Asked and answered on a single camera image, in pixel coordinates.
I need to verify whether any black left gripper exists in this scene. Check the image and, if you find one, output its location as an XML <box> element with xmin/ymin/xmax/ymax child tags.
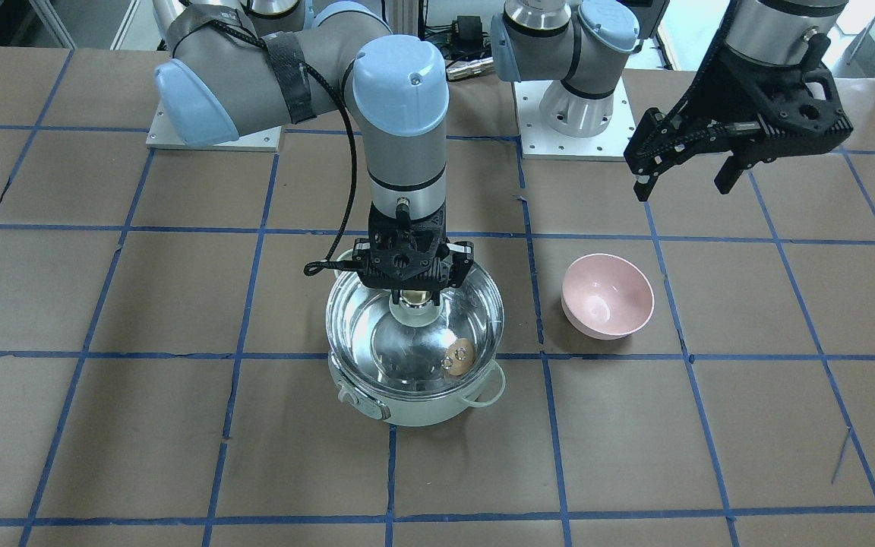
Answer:
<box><xmin>624</xmin><ymin>46</ymin><xmax>854</xmax><ymax>202</ymax></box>

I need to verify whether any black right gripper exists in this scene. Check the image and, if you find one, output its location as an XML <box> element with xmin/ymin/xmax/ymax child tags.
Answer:
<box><xmin>352</xmin><ymin>204</ymin><xmax>475</xmax><ymax>291</ymax></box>

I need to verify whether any brown egg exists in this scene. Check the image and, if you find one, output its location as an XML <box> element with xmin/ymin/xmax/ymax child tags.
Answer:
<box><xmin>441</xmin><ymin>338</ymin><xmax>476</xmax><ymax>377</ymax></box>

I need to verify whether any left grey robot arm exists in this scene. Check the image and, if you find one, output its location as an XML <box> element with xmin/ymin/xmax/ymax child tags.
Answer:
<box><xmin>489</xmin><ymin>1</ymin><xmax>854</xmax><ymax>201</ymax></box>

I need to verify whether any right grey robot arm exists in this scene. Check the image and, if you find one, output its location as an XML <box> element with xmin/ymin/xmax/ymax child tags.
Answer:
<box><xmin>155</xmin><ymin>1</ymin><xmax>475</xmax><ymax>293</ymax></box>

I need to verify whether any pale green steel pot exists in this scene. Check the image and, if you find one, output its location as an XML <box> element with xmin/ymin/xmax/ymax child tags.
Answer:
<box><xmin>327</xmin><ymin>251</ymin><xmax>507</xmax><ymax>428</ymax></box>

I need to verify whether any pink bowl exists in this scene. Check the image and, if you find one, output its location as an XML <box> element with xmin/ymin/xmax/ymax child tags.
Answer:
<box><xmin>561</xmin><ymin>253</ymin><xmax>655</xmax><ymax>340</ymax></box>

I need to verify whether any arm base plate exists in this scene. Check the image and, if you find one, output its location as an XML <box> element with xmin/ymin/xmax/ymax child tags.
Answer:
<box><xmin>146</xmin><ymin>100</ymin><xmax>283</xmax><ymax>153</ymax></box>
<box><xmin>513</xmin><ymin>80</ymin><xmax>635</xmax><ymax>162</ymax></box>

